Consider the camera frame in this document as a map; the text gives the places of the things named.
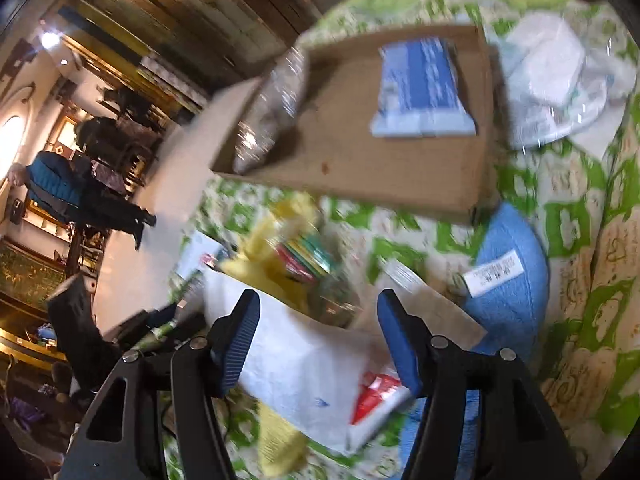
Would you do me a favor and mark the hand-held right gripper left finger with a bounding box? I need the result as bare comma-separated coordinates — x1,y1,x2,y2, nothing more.
57,289,262,480

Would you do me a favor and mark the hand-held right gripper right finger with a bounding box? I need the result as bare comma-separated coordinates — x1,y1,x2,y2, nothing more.
376,288,593,480

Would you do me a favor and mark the beige paper packet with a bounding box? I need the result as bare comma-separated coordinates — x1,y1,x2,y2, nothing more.
380,260,488,356

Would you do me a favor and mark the white packet red label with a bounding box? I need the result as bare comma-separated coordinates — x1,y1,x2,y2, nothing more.
347,367,413,453

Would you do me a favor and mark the large white packet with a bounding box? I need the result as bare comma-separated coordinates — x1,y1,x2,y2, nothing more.
202,265,401,456

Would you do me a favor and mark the green sticks packet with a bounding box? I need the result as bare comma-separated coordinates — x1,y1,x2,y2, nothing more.
272,230,363,328

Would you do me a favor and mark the shallow cardboard box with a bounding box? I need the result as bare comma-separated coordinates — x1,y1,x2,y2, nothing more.
210,25,496,226

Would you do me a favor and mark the green and white packet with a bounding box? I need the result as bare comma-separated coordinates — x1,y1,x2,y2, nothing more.
132,317,178,353

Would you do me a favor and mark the white packet red shield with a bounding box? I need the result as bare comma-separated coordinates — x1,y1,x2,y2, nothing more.
177,232,226,281

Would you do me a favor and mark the blue towel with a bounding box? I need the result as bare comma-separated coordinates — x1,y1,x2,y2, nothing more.
400,202,551,480

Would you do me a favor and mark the green patterned quilt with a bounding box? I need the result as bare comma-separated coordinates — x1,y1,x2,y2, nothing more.
165,0,640,480

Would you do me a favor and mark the clear plastic packet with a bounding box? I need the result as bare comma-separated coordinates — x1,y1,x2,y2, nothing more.
232,50,311,176

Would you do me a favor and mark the blue and white packet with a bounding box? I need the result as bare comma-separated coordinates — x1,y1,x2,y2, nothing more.
370,37,478,138

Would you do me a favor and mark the white face masks packet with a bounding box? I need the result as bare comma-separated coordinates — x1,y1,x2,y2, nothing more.
492,10,638,148

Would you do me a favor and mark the wooden glass door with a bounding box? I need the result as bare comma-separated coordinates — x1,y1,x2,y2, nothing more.
65,0,351,101

